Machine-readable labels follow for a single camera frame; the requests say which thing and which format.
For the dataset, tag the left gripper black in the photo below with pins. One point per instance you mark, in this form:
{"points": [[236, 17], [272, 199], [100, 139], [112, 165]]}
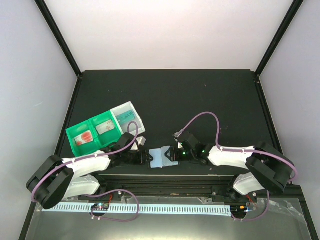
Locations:
{"points": [[142, 159]]}

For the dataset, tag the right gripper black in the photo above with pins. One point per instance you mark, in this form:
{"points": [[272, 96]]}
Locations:
{"points": [[174, 155]]}

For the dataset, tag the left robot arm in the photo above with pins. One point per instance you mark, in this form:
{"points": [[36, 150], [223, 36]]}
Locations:
{"points": [[58, 178]]}

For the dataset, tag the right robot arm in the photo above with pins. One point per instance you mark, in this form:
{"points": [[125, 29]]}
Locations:
{"points": [[267, 168]]}

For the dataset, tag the teal card in white bin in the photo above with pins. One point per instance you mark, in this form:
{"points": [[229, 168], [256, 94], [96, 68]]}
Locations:
{"points": [[126, 117]]}

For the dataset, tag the white card in green bin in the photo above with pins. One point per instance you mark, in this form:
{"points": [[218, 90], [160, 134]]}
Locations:
{"points": [[105, 127]]}

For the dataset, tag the red white card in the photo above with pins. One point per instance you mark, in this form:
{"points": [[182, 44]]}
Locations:
{"points": [[83, 138]]}

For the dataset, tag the white translucent bin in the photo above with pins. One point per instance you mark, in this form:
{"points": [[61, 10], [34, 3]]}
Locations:
{"points": [[131, 127]]}

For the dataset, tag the green plastic bin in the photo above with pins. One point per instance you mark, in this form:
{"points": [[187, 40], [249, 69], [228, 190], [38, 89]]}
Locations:
{"points": [[94, 134]]}

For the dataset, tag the left circuit board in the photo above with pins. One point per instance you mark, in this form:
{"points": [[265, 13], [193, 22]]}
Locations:
{"points": [[100, 207]]}

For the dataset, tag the circuit board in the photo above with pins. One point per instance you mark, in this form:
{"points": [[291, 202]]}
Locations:
{"points": [[240, 209], [100, 207]]}

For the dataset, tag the right circuit board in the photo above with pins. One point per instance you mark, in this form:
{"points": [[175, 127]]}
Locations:
{"points": [[240, 209]]}

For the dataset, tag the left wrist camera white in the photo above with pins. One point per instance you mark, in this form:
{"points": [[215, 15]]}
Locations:
{"points": [[139, 142]]}

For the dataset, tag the white slotted cable duct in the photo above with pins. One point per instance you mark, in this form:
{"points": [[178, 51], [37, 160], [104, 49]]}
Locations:
{"points": [[153, 209]]}

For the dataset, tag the black aluminium rail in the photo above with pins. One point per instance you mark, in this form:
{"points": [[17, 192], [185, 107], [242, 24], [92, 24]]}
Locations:
{"points": [[168, 185]]}

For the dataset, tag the left black frame post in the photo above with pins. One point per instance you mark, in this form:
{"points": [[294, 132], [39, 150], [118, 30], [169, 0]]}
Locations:
{"points": [[42, 6]]}

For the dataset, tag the black frame post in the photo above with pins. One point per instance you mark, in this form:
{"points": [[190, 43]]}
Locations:
{"points": [[42, 6], [282, 29]]}

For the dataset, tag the right black frame post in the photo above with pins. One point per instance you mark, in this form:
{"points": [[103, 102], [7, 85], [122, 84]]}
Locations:
{"points": [[282, 29]]}

